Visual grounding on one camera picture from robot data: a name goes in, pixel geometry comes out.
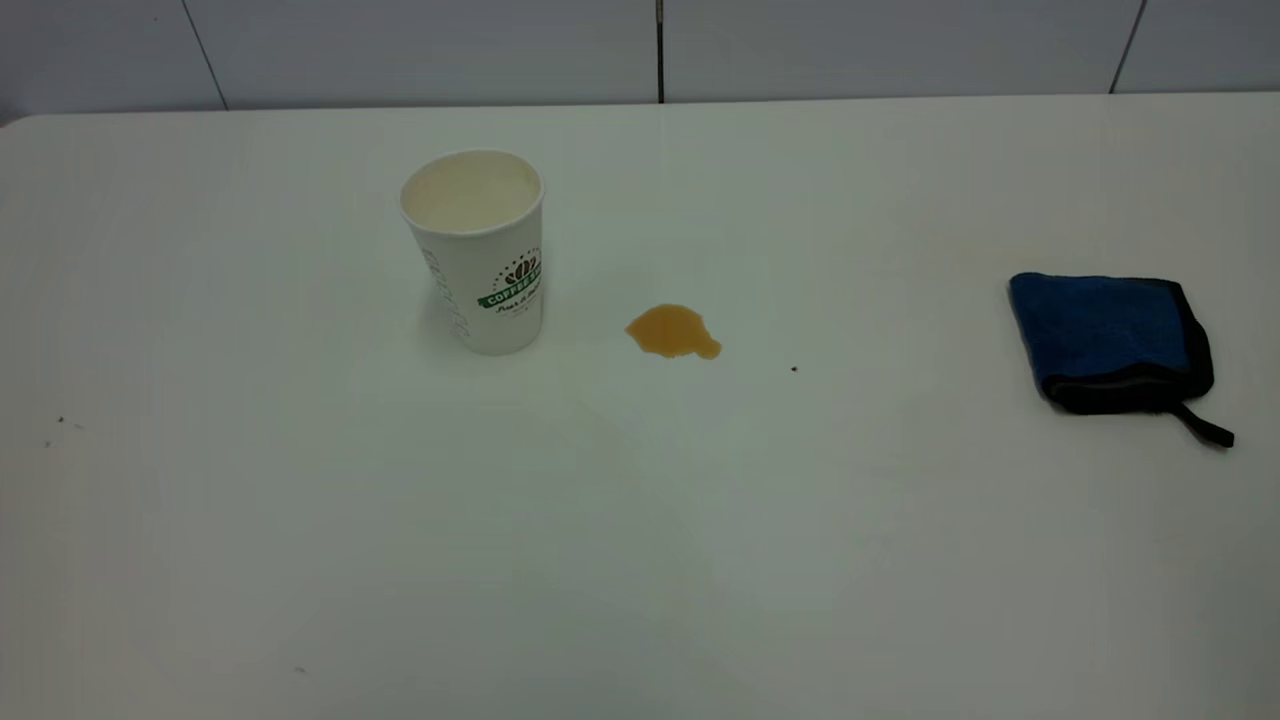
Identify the brown liquid spill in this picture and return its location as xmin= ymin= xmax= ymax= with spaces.
xmin=625 ymin=304 xmax=723 ymax=361

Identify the blue cloth with black trim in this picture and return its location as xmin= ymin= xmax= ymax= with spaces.
xmin=1008 ymin=272 xmax=1236 ymax=449

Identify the white paper coffee cup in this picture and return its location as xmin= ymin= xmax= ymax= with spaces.
xmin=400 ymin=149 xmax=546 ymax=357

